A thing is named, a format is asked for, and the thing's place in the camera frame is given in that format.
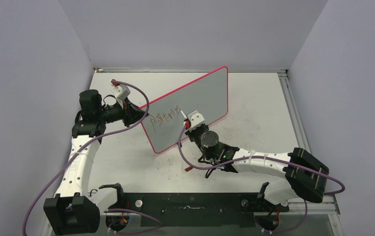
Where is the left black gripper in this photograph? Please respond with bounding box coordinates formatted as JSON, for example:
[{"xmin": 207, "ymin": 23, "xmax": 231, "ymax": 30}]
[{"xmin": 97, "ymin": 97, "xmax": 148, "ymax": 128}]

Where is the pink framed whiteboard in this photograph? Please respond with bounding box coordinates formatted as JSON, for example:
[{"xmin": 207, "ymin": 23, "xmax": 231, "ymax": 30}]
[{"xmin": 141, "ymin": 66, "xmax": 229, "ymax": 154}]

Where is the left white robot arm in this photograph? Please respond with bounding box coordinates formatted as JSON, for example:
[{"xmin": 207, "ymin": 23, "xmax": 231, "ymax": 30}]
[{"xmin": 43, "ymin": 85, "xmax": 145, "ymax": 236}]

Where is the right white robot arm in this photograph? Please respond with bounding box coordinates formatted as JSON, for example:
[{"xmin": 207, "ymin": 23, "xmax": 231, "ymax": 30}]
[{"xmin": 183, "ymin": 125, "xmax": 329, "ymax": 210}]

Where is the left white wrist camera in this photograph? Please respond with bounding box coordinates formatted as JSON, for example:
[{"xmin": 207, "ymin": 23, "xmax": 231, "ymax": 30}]
[{"xmin": 112, "ymin": 84, "xmax": 130, "ymax": 101}]

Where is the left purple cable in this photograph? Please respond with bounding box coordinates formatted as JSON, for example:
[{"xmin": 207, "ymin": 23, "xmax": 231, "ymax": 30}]
[{"xmin": 22, "ymin": 79, "xmax": 150, "ymax": 236}]

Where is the purple cable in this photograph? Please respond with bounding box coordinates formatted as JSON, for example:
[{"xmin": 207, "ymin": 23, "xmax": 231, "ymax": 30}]
[
  {"xmin": 22, "ymin": 79, "xmax": 150, "ymax": 236},
  {"xmin": 177, "ymin": 125, "xmax": 346, "ymax": 234}
]

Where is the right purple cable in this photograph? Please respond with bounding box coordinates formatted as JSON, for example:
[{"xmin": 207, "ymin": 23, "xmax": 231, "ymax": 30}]
[{"xmin": 177, "ymin": 125, "xmax": 346, "ymax": 234}]

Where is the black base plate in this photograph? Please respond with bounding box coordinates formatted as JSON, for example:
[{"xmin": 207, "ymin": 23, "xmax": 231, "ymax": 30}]
[{"xmin": 110, "ymin": 193, "xmax": 289, "ymax": 227}]

